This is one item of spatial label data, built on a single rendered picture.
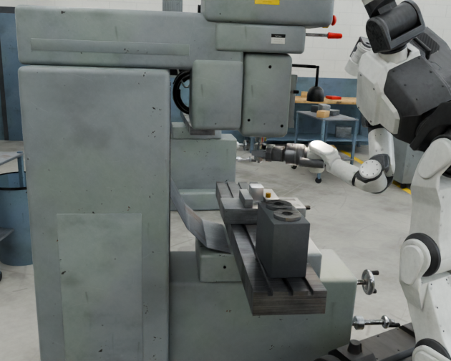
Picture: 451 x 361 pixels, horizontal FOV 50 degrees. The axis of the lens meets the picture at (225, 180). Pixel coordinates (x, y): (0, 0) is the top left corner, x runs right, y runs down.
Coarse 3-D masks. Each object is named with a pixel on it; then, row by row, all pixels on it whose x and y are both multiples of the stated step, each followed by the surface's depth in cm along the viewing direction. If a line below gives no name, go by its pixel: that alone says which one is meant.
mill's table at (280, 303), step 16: (224, 192) 244; (240, 224) 200; (256, 224) 205; (240, 240) 184; (240, 256) 173; (256, 256) 173; (240, 272) 173; (256, 272) 158; (256, 288) 147; (272, 288) 148; (288, 288) 151; (304, 288) 149; (320, 288) 149; (256, 304) 146; (272, 304) 147; (288, 304) 147; (304, 304) 148; (320, 304) 149
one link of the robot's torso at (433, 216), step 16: (432, 144) 145; (448, 144) 141; (432, 160) 145; (448, 160) 141; (416, 176) 152; (432, 176) 147; (416, 192) 154; (432, 192) 148; (448, 192) 149; (416, 208) 157; (432, 208) 152; (448, 208) 151; (416, 224) 158; (432, 224) 152; (448, 224) 152; (432, 240) 152; (448, 240) 153; (432, 256) 151; (448, 256) 152; (432, 272) 153
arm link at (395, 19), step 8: (376, 0) 147; (384, 0) 147; (392, 0) 149; (368, 8) 150; (376, 8) 148; (384, 8) 150; (392, 8) 150; (400, 8) 149; (408, 8) 148; (384, 16) 148; (392, 16) 147; (400, 16) 148; (408, 16) 148; (416, 16) 149; (392, 24) 147; (400, 24) 148; (408, 24) 149; (416, 24) 151; (392, 32) 148; (400, 32) 150
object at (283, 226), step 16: (272, 208) 161; (288, 208) 162; (272, 224) 151; (288, 224) 150; (304, 224) 151; (256, 240) 172; (272, 240) 151; (288, 240) 151; (304, 240) 152; (272, 256) 152; (288, 256) 153; (304, 256) 154; (272, 272) 153; (288, 272) 154; (304, 272) 155
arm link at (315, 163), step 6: (300, 144) 192; (300, 150) 189; (306, 150) 190; (300, 156) 189; (306, 156) 190; (312, 156) 189; (318, 156) 188; (300, 162) 187; (306, 162) 187; (312, 162) 186; (318, 162) 186; (312, 168) 192; (318, 168) 191
